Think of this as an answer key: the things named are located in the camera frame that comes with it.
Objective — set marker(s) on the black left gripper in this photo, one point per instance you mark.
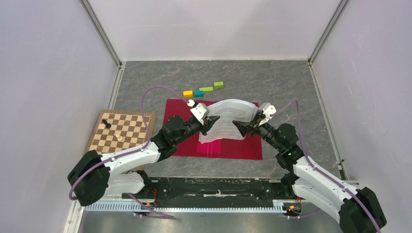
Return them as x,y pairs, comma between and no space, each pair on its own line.
209,122

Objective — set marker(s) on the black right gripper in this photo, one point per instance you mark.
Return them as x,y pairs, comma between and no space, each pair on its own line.
252,125

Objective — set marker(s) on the red clip file folder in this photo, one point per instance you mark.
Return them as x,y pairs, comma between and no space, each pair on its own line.
247,149

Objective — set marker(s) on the printed white paper sheets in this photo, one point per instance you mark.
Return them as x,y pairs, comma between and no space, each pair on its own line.
228,111

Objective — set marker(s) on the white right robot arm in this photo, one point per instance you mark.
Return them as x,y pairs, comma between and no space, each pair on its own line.
355,210

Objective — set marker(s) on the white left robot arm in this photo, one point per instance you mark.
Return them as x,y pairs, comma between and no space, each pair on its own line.
98,175

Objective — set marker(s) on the teal block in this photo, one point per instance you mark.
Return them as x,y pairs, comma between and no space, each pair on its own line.
198,94

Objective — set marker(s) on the long lime green block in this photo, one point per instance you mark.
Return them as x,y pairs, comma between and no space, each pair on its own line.
206,89

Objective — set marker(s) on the yellow block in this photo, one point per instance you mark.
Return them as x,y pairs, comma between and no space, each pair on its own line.
188,94

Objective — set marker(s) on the short lime green block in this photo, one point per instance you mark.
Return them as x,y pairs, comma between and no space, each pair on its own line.
219,84

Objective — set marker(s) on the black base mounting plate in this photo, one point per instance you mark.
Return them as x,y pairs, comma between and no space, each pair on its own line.
180,192

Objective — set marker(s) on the cream chess piece upper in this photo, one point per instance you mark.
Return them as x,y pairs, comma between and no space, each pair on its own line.
119,137

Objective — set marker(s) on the wooden chessboard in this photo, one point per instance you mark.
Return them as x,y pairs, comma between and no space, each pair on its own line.
132,126

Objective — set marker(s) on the black chess piece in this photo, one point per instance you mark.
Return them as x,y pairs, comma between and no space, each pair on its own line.
106,123

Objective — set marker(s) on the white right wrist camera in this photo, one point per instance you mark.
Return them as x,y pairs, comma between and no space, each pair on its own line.
267,112

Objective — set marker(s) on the aluminium frame post right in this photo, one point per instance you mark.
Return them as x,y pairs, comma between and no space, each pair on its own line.
328,29

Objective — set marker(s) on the aluminium frame post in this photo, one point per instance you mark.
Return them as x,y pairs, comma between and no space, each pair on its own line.
328,29
100,31

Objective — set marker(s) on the aluminium frame post left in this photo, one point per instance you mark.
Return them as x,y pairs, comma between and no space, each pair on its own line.
100,31

